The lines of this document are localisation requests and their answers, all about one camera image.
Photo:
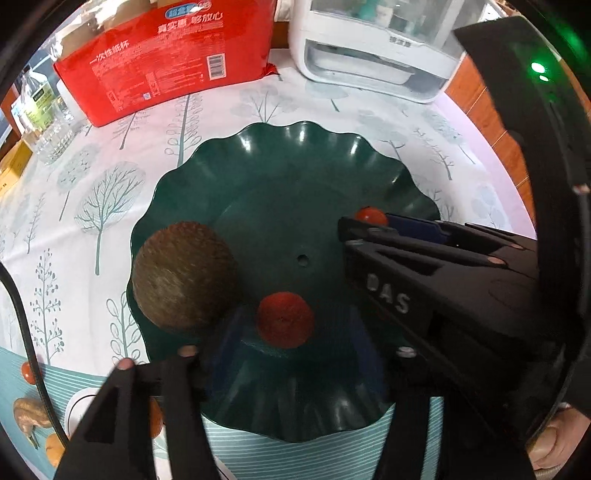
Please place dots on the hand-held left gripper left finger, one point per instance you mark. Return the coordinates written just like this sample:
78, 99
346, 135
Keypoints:
210, 369

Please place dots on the tree-print tablecloth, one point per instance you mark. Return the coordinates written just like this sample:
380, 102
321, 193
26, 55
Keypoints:
92, 277

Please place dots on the yellow cardboard box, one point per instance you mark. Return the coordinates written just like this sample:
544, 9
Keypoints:
14, 166

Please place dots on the dark green scalloped plate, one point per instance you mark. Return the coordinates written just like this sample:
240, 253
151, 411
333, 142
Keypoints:
277, 207

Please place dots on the clear glass cup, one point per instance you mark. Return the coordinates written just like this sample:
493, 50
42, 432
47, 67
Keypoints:
55, 136

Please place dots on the brown fuzzy kiwi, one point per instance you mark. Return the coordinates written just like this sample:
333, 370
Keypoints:
184, 277

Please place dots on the white countertop appliance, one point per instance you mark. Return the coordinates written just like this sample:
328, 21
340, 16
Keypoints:
369, 41

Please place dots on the red paper cup pack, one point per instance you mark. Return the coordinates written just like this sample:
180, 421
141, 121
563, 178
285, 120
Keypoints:
161, 50

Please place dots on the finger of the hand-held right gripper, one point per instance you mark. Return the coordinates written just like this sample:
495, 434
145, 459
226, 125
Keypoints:
461, 235
415, 281

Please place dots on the large yellow orange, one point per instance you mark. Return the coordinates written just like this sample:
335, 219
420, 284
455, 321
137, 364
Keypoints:
55, 450

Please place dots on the white floral plate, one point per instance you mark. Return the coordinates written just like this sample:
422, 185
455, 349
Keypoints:
76, 410

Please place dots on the orange mandarin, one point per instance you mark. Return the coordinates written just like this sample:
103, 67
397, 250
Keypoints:
155, 417

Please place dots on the red cherry tomato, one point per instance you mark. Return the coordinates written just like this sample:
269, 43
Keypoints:
371, 215

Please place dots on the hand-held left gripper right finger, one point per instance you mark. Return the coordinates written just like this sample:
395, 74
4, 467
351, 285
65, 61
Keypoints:
415, 415

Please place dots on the person's right hand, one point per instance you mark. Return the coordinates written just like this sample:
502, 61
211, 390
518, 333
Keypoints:
558, 438

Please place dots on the clear plastic bottle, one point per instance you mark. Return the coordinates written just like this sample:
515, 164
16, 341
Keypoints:
34, 99

